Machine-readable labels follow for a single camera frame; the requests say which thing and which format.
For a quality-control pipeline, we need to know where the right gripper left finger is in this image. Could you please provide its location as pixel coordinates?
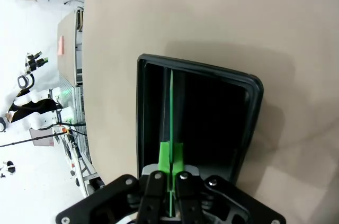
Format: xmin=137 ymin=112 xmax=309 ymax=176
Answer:
xmin=55 ymin=141 xmax=173 ymax=224

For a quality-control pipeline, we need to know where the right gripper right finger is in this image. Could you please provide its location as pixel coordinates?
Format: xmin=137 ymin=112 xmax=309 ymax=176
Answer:
xmin=173 ymin=143 xmax=287 ymax=224

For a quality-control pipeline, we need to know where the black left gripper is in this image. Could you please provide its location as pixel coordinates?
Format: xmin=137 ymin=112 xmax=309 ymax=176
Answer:
xmin=25 ymin=51 xmax=50 ymax=73

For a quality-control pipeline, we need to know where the black plastic ESD tray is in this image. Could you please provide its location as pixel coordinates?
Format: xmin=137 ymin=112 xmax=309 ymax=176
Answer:
xmin=136 ymin=53 xmax=264 ymax=185

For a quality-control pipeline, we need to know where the green perforated circuit board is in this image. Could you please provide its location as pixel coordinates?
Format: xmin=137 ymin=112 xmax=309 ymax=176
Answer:
xmin=168 ymin=69 xmax=176 ymax=219

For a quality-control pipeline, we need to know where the large cardboard box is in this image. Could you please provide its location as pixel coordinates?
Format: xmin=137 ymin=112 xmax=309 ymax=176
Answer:
xmin=57 ymin=8 xmax=85 ymax=87

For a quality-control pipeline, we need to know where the grey sign board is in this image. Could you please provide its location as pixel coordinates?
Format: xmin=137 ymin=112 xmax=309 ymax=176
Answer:
xmin=29 ymin=128 xmax=56 ymax=147

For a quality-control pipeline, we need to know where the thin black pole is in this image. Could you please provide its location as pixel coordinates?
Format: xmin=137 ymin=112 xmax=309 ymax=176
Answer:
xmin=0 ymin=131 xmax=87 ymax=147

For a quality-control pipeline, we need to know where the aluminium profile frame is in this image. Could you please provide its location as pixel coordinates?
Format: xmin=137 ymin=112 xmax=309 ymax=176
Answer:
xmin=70 ymin=86 xmax=90 ymax=156

